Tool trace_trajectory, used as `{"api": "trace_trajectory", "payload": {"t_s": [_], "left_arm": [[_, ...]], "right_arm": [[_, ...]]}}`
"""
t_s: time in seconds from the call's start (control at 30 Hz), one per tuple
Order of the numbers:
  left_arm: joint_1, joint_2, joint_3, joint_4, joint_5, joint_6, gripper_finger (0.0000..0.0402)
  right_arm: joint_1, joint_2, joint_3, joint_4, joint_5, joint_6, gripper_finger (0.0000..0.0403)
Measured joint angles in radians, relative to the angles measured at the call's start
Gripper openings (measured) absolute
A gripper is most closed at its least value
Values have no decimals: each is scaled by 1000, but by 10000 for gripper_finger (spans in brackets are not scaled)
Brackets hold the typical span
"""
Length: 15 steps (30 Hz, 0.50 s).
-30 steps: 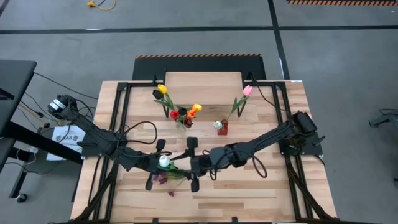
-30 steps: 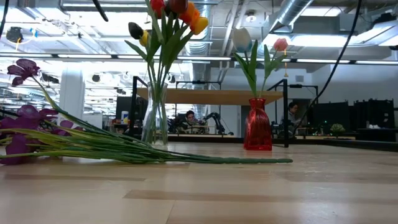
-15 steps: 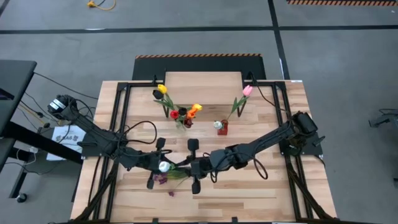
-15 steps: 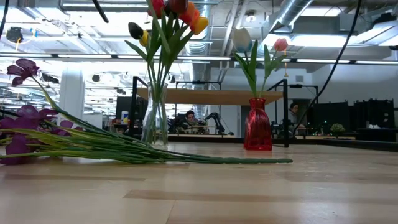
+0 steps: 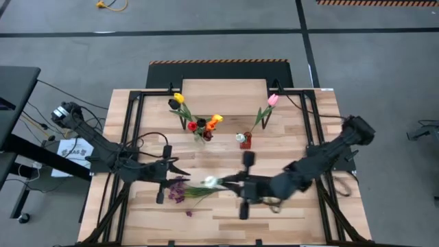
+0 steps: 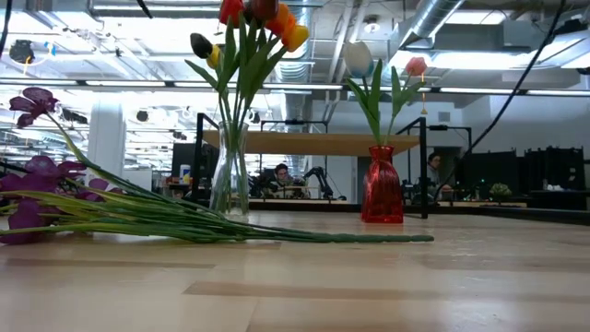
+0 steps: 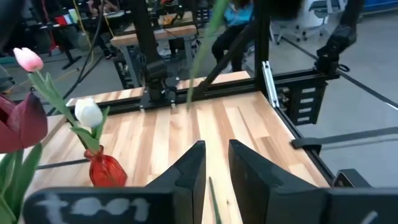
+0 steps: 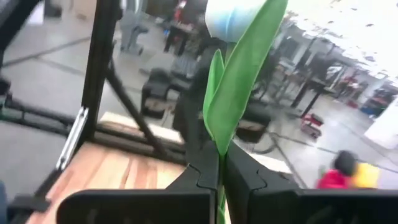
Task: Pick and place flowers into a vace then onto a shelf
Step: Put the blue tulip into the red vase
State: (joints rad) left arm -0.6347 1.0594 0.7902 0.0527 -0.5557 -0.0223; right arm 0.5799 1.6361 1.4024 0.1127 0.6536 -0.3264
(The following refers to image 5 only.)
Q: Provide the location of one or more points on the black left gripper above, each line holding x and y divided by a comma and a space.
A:
161, 171

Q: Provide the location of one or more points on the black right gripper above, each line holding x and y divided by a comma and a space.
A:
257, 190

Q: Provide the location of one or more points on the purple flower bunch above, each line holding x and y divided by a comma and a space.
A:
176, 188

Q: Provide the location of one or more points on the red glass vase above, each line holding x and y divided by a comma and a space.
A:
246, 144

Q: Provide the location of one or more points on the clear glass vase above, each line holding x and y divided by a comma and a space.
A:
200, 139

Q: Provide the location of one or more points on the dark red tulip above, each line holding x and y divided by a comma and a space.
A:
207, 135

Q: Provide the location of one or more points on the yellow tulip with orange tip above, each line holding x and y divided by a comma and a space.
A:
178, 98

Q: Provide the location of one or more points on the pink tulip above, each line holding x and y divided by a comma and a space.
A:
273, 99

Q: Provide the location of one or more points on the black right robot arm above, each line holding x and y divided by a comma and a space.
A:
326, 154

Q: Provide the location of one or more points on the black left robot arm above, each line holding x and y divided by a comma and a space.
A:
96, 137

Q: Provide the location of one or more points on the white printed paper sheet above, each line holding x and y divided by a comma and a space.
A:
68, 161

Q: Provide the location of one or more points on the black hazard striped floor mat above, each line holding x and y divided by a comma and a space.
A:
219, 70

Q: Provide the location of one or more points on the black desk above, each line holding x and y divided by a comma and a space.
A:
17, 89

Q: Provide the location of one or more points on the black aluminium rig frame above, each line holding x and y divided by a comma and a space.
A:
154, 92

